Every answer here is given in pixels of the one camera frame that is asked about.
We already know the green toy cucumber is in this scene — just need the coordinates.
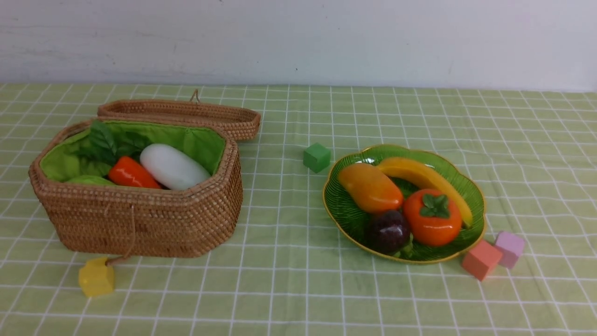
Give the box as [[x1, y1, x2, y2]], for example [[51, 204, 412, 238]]
[[66, 175, 116, 186]]

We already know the woven wicker basket lid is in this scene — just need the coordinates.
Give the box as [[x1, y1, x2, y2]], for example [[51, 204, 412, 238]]
[[97, 90, 262, 140]]

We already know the yellow toy banana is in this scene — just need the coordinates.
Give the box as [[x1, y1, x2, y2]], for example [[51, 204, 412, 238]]
[[376, 157, 473, 228]]

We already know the green cube block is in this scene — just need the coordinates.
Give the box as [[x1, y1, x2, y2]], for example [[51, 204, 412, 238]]
[[303, 143, 331, 174]]

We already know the lilac cube block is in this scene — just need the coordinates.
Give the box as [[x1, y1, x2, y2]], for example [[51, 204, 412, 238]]
[[494, 231, 525, 269]]

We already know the orange toy mango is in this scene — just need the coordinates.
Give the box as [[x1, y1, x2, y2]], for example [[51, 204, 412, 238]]
[[338, 162, 404, 213]]

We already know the orange toy carrot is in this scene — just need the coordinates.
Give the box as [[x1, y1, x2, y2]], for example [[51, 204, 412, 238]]
[[78, 120, 162, 189]]

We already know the pink cube block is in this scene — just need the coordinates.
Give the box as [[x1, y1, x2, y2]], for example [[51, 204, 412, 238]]
[[461, 240, 503, 281]]

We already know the orange toy persimmon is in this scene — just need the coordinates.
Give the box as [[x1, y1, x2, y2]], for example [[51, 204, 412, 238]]
[[402, 189, 463, 247]]

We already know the green leaf glass plate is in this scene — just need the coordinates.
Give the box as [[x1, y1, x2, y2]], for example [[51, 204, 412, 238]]
[[322, 143, 488, 265]]

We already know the green checked tablecloth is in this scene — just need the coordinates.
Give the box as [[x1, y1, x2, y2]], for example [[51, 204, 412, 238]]
[[0, 83, 596, 336]]

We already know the woven wicker basket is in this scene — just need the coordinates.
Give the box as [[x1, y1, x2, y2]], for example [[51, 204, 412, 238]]
[[28, 117, 243, 258]]

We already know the yellow cube block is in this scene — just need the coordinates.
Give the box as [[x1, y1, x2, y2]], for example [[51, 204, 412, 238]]
[[78, 257, 115, 298]]

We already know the white toy radish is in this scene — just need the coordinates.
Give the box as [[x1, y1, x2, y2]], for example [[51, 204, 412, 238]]
[[118, 132, 212, 190]]

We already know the dark purple toy mangosteen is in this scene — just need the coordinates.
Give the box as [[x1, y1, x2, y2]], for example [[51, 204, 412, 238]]
[[364, 210, 414, 258]]

